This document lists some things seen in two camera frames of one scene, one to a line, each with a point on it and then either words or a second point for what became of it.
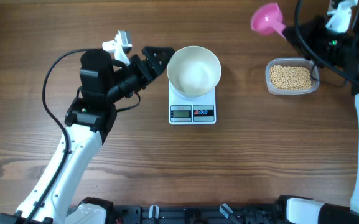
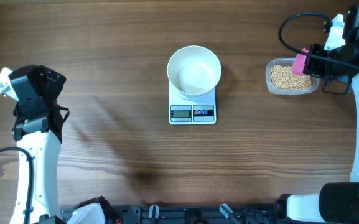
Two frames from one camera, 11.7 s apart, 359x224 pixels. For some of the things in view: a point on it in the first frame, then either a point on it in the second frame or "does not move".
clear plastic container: [292, 76] does not move
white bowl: [193, 71] does not move
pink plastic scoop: [267, 18] -> [298, 63]
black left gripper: [155, 63] -> [55, 88]
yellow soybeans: [290, 77] does not move
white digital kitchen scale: [200, 111] does not move
